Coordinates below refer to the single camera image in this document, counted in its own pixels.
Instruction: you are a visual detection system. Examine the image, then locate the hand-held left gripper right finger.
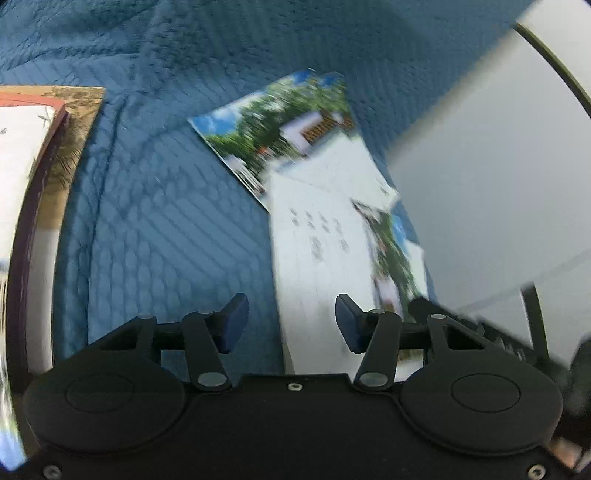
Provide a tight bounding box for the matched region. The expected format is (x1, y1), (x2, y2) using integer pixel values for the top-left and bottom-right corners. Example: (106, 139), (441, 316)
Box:
(335, 293), (502, 393)

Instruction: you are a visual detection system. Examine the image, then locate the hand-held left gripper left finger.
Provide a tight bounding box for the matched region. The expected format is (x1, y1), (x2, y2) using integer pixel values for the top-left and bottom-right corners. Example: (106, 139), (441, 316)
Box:
(88, 293), (250, 393)

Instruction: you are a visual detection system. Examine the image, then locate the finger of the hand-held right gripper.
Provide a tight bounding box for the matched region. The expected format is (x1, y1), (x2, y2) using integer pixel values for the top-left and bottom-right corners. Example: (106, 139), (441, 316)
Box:
(409, 296), (485, 339)

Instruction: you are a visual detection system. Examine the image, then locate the landscape photo cover book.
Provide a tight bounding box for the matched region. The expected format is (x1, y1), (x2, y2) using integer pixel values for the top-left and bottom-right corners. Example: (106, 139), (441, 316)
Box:
(188, 69), (357, 214)
(267, 134), (431, 376)

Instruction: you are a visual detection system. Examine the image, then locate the purple cover book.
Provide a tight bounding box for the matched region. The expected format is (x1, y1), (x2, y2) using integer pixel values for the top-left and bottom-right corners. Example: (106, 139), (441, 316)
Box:
(7, 111), (72, 457)

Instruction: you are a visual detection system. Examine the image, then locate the brown landscape painting book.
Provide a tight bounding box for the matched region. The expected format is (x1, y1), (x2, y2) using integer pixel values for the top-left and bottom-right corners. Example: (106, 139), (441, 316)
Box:
(0, 84), (108, 384)

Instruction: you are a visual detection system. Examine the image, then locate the orange and white paperback book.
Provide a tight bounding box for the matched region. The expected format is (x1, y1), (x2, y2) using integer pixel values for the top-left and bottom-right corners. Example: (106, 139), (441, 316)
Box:
(0, 90), (69, 370)

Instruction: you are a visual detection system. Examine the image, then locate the white wardrobe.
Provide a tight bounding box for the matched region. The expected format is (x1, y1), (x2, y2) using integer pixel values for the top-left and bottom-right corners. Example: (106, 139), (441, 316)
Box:
(388, 0), (591, 365)

